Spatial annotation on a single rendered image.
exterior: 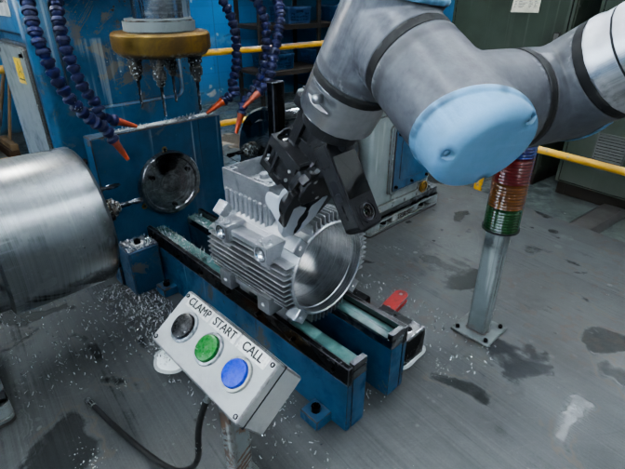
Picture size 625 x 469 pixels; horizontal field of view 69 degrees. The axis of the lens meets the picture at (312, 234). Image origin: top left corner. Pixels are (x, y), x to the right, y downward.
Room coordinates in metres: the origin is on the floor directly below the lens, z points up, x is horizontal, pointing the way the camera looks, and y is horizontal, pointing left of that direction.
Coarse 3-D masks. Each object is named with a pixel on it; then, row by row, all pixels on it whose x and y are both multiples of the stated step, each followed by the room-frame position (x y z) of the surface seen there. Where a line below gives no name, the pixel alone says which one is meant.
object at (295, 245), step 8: (216, 208) 0.70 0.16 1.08; (224, 208) 0.69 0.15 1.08; (224, 216) 0.69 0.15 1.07; (288, 240) 0.58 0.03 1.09; (296, 240) 0.57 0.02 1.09; (288, 248) 0.57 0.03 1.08; (296, 248) 0.56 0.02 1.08; (304, 248) 0.57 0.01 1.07; (352, 280) 0.65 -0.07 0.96; (352, 288) 0.66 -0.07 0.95; (288, 312) 0.57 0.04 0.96; (296, 312) 0.57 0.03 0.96; (296, 320) 0.56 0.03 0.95
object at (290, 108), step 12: (264, 108) 1.06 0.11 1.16; (288, 108) 1.06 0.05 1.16; (252, 120) 1.09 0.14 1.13; (264, 120) 1.05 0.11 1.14; (288, 120) 1.01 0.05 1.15; (252, 132) 1.09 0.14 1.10; (264, 132) 1.05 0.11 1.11; (240, 144) 1.13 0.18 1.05; (252, 144) 1.07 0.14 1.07; (264, 144) 1.05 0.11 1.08; (228, 156) 1.03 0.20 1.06; (252, 156) 1.08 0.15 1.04
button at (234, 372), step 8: (232, 360) 0.35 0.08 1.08; (240, 360) 0.34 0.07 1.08; (224, 368) 0.34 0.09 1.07; (232, 368) 0.34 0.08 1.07; (240, 368) 0.33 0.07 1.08; (224, 376) 0.33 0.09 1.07; (232, 376) 0.33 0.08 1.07; (240, 376) 0.33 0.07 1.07; (224, 384) 0.33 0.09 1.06; (232, 384) 0.32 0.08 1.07; (240, 384) 0.32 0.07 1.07
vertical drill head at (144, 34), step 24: (144, 0) 0.89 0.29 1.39; (168, 0) 0.90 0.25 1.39; (144, 24) 0.87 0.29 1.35; (168, 24) 0.88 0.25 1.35; (192, 24) 0.92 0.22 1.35; (120, 48) 0.86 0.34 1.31; (144, 48) 0.84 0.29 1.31; (168, 48) 0.85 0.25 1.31; (192, 48) 0.88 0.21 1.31; (168, 72) 0.99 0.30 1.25; (192, 72) 0.92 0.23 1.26
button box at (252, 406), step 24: (192, 312) 0.42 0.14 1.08; (216, 312) 0.41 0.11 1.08; (168, 336) 0.41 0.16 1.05; (192, 336) 0.40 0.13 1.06; (240, 336) 0.37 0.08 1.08; (192, 360) 0.37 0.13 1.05; (216, 360) 0.36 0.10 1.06; (264, 360) 0.34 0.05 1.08; (216, 384) 0.34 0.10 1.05; (264, 384) 0.32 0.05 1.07; (288, 384) 0.34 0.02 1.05; (240, 408) 0.31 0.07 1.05; (264, 408) 0.32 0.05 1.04
